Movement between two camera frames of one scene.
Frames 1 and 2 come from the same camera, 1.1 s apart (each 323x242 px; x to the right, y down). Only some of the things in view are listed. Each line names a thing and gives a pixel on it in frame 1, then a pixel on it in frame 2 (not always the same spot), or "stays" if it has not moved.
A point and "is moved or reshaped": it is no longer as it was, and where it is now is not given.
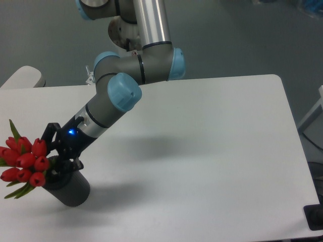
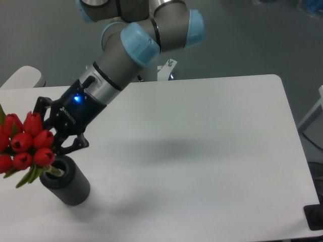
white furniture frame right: [313, 128] stays
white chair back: [25, 76] stays
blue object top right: [316, 5] stays
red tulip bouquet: [28, 162] is moved or reshaped
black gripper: [73, 142] -> [71, 114]
